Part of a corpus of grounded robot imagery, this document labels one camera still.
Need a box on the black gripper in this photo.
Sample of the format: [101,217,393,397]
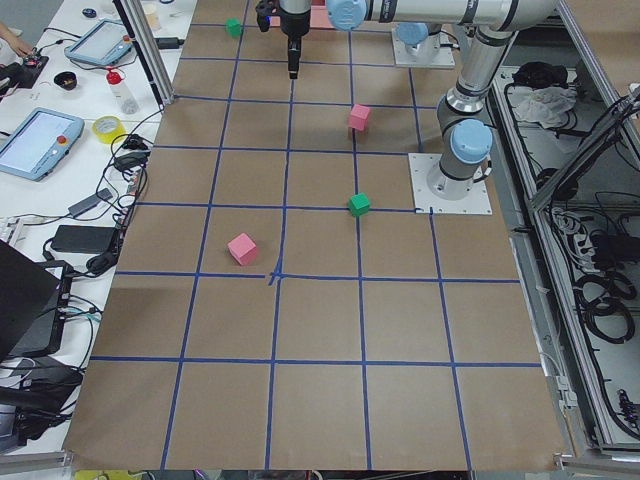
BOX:
[287,36,302,80]

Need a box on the green cube near arm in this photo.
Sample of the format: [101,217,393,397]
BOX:
[348,192,371,218]

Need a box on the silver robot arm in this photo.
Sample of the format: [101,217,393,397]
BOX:
[427,1,557,201]
[325,0,557,90]

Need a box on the person hand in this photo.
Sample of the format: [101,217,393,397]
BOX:
[0,22,33,57]

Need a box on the pink plastic bin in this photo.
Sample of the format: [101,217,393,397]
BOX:
[310,5,333,29]

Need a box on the green cube front corner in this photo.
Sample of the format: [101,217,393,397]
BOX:
[225,17,243,38]

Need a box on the pink cube centre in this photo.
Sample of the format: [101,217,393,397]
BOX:
[348,104,372,132]

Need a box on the pink cube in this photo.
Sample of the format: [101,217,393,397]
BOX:
[227,232,259,266]
[348,104,372,132]

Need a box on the red cap squeeze bottle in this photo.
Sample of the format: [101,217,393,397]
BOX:
[106,67,140,115]

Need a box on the far teach pendant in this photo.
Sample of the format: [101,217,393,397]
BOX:
[64,20,133,67]

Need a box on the teach pendant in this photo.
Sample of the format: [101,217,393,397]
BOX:
[64,20,133,67]
[1,108,85,181]

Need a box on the yellow tape roll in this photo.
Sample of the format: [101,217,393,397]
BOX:
[92,115,127,145]

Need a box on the pink cube front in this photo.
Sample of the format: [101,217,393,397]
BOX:
[227,232,259,266]

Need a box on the black bowl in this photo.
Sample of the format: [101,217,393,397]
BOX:
[53,71,78,91]

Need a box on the white crumpled cloth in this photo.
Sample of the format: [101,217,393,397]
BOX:
[514,86,577,128]

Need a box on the near teach pendant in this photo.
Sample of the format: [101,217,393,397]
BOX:
[1,108,85,181]

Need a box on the black power adapter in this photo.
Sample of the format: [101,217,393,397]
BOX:
[51,225,117,254]

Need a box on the black laptop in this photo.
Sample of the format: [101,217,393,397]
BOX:
[1,242,72,360]

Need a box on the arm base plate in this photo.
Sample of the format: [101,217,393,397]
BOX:
[408,153,492,215]
[391,22,456,70]

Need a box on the aluminium frame post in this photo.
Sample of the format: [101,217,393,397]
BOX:
[112,0,175,108]

